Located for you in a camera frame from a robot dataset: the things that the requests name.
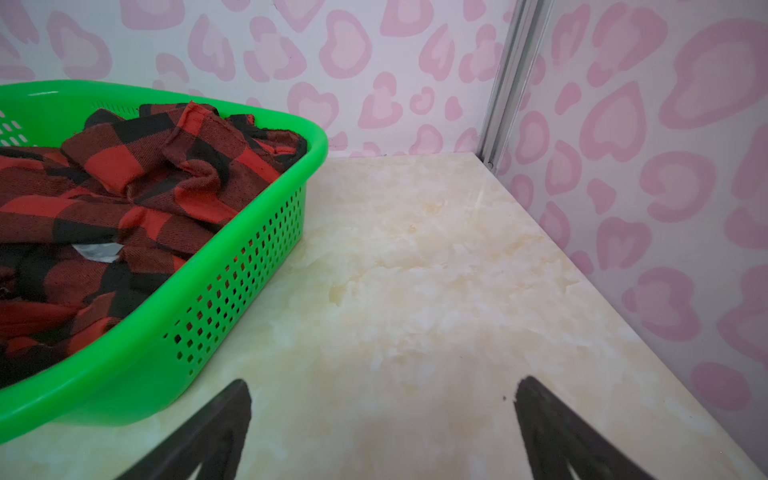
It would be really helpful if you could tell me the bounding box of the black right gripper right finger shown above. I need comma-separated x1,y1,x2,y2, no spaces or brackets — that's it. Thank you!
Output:
514,376,653,480

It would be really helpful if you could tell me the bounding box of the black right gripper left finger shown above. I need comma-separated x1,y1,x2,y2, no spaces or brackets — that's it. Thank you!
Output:
120,379,252,479

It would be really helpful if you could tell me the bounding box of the red black plaid shirt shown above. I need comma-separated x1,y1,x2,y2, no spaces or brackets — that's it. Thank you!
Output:
1,102,308,386

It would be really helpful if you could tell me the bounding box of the green plastic basket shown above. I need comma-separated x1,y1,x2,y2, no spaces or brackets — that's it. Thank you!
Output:
1,80,328,441

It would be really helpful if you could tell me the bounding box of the aluminium corner frame post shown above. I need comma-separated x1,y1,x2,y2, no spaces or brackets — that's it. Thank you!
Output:
476,0,555,174

